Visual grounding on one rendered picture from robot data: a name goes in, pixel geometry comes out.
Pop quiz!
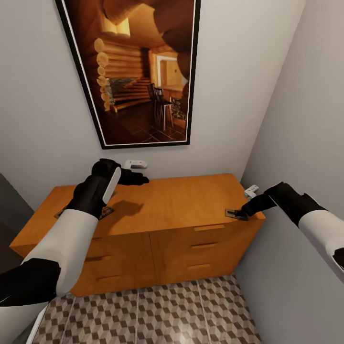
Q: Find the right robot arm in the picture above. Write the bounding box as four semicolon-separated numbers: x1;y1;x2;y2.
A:
235;182;344;284

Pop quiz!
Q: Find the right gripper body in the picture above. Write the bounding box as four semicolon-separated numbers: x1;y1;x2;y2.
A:
242;195;267;217

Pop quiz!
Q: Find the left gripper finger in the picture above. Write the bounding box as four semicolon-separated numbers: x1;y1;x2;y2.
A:
142;177;150;185

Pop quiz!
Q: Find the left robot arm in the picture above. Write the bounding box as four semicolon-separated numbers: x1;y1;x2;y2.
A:
0;159;150;344

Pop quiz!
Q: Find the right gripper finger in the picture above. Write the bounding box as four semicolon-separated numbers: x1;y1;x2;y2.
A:
235;209;247;216

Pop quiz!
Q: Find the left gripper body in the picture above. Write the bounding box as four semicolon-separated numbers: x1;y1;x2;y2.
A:
122;170;143;186

